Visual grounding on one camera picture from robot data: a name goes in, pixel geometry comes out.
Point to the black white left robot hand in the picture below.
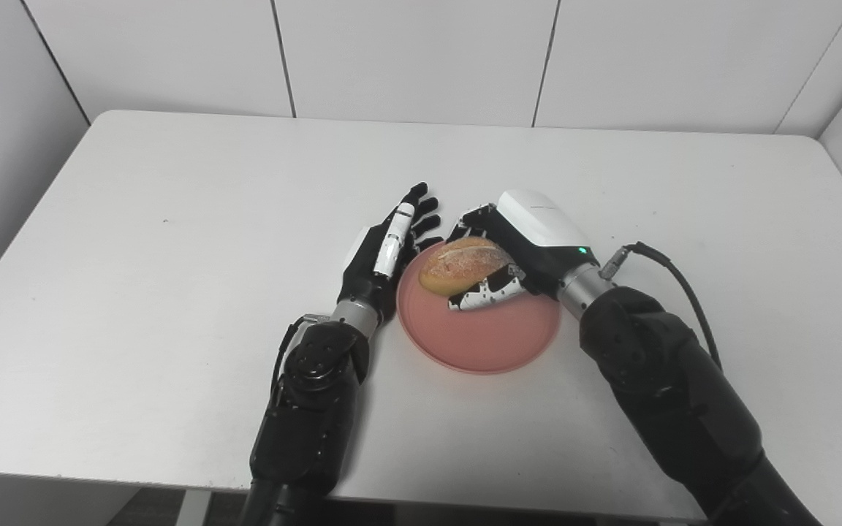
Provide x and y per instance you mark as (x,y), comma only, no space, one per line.
(366,270)

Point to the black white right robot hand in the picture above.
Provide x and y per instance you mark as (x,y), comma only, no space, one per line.
(541,234)

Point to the golden bread roll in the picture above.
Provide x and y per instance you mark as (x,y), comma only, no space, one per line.
(461,263)

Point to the pink round plate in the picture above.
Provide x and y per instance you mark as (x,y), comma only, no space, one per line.
(487,336)

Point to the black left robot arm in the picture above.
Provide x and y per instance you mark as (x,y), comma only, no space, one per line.
(311,409)

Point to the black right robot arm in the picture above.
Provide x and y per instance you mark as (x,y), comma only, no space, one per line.
(669,387)

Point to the white table leg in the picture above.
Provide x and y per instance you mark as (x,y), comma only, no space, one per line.
(191,509)

